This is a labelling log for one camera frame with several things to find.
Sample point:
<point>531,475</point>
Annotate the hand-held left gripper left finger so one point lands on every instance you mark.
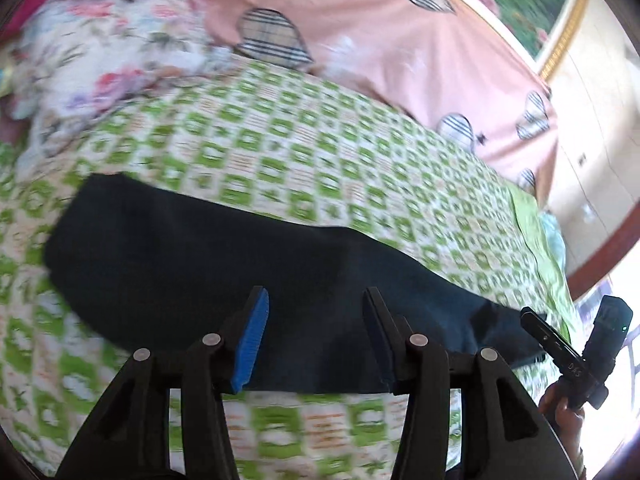
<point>251,340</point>

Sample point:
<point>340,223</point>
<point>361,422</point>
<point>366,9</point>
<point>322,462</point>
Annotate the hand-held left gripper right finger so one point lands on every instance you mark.
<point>376,342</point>

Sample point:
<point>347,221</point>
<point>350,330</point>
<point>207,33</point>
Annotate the dark navy pants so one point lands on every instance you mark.
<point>200,270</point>

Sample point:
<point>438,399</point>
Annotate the person's right hand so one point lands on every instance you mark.
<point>564,422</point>

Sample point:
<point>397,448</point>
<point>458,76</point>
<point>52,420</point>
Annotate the light blue cloth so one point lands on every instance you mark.
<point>554,240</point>

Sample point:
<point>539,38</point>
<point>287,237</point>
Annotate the light green cloth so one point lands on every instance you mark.
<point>532,230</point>

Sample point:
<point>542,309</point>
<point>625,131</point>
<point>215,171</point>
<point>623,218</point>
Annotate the green checkered bed sheet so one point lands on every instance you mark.
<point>320,150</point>

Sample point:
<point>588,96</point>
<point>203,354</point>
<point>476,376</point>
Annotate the white wardrobe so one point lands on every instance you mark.
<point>592,125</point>

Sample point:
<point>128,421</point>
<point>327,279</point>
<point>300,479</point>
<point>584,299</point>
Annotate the pink quilt with plaid hearts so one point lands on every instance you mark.
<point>400,45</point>

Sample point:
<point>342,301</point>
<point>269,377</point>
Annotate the floral quilt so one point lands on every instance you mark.
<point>100,55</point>

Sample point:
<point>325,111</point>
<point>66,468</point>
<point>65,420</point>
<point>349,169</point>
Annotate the brown wooden bed frame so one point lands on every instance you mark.
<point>607,255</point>

